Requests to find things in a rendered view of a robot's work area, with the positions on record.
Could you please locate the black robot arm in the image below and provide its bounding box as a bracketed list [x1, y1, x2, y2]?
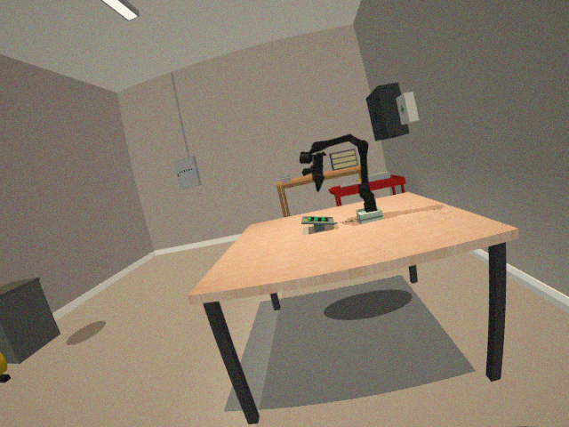
[300, 134, 378, 213]

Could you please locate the grey switch panel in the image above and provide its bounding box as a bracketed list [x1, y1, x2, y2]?
[301, 216, 334, 232]

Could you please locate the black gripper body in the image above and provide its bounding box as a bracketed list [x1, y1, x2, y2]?
[312, 164, 325, 180]

